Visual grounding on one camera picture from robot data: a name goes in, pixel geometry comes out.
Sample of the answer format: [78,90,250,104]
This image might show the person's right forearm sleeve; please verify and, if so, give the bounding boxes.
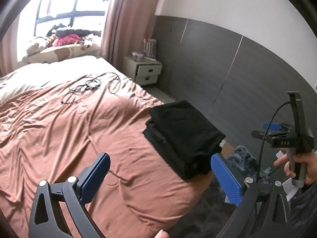
[290,182,317,238]

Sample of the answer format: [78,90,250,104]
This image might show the person's right hand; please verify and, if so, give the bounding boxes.
[273,149,317,185]

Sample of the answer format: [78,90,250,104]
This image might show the person's left hand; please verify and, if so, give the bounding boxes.
[154,230,170,238]

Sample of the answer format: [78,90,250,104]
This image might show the folded black clothes stack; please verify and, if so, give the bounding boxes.
[143,101,225,180]

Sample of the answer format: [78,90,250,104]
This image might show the brown bed cover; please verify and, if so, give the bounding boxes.
[1,56,213,237]

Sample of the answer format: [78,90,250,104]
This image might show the white bedside cabinet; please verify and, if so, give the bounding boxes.
[122,57,163,86]

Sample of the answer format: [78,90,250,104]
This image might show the white cup on cabinet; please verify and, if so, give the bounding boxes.
[132,52,144,62]

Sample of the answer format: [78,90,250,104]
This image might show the clothes pile on windowsill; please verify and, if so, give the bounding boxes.
[20,24,102,66]

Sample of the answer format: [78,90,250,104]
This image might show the white rack on cabinet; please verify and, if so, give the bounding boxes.
[142,33,157,61]

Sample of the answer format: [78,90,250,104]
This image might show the pink curtain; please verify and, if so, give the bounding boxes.
[100,0,159,71]

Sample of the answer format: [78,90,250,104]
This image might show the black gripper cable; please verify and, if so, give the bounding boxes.
[255,101,294,182]

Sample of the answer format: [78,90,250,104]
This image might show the black cables on bed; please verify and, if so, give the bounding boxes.
[61,71,121,105]

